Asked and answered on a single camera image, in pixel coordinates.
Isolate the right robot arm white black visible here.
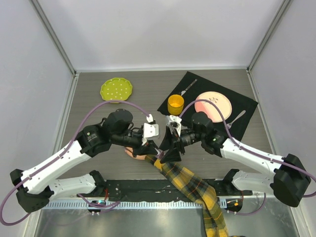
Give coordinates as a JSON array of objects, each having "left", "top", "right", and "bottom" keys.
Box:
[{"left": 159, "top": 112, "right": 311, "bottom": 207}]

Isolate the purple cable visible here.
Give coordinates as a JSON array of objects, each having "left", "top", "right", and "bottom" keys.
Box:
[
  {"left": 0, "top": 100, "right": 153, "bottom": 226},
  {"left": 179, "top": 99, "right": 316, "bottom": 198}
]

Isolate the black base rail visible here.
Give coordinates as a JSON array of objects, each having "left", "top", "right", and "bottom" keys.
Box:
[{"left": 83, "top": 179, "right": 252, "bottom": 202}]

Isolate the green dotted plate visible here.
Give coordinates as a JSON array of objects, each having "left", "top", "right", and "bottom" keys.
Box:
[{"left": 100, "top": 78, "right": 133, "bottom": 101}]

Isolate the yellow cup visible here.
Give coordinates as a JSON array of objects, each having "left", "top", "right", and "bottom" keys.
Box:
[{"left": 167, "top": 94, "right": 184, "bottom": 116}]

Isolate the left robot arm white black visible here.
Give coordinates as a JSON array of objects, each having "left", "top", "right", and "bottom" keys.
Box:
[{"left": 10, "top": 109, "right": 159, "bottom": 213}]

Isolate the silver dark-handled knife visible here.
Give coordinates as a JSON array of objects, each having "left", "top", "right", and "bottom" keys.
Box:
[{"left": 180, "top": 79, "right": 198, "bottom": 96}]

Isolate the yellow plaid sleeve forearm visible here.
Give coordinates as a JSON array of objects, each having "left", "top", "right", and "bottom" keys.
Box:
[{"left": 145, "top": 155, "right": 229, "bottom": 237}]

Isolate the white slotted cable duct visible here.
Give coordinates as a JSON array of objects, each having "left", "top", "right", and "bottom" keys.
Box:
[{"left": 43, "top": 199, "right": 202, "bottom": 210}]

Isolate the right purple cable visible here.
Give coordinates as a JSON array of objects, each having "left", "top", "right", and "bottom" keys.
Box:
[{"left": 179, "top": 99, "right": 316, "bottom": 198}]

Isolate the black placemat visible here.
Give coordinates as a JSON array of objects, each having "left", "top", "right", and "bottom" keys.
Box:
[{"left": 171, "top": 72, "right": 258, "bottom": 141}]

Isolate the pink white plate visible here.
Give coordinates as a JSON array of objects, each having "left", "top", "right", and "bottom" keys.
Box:
[{"left": 195, "top": 91, "right": 233, "bottom": 123}]

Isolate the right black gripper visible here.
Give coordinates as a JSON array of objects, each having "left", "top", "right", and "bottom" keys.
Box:
[{"left": 158, "top": 125, "right": 204, "bottom": 164}]

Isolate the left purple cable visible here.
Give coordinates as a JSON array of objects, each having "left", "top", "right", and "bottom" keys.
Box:
[{"left": 0, "top": 100, "right": 153, "bottom": 226}]

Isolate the mannequin hand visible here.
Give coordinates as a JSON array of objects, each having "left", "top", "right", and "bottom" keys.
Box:
[{"left": 124, "top": 147, "right": 146, "bottom": 160}]

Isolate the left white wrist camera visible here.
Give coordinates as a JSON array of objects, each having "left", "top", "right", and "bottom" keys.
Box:
[{"left": 142, "top": 114, "right": 160, "bottom": 145}]

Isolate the silver fork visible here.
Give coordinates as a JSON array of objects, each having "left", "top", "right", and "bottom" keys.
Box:
[{"left": 226, "top": 110, "right": 246, "bottom": 129}]

